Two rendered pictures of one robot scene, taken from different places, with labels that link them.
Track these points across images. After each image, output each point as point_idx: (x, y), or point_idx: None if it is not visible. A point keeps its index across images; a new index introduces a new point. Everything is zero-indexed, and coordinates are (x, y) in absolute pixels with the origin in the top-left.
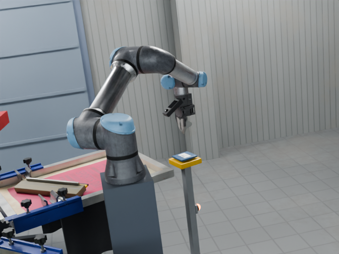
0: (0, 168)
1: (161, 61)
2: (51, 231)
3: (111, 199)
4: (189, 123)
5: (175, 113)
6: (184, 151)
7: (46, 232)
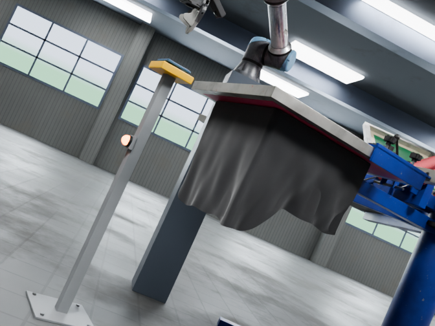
0: (412, 154)
1: None
2: (326, 230)
3: None
4: (182, 17)
5: (206, 8)
6: (171, 60)
7: (331, 232)
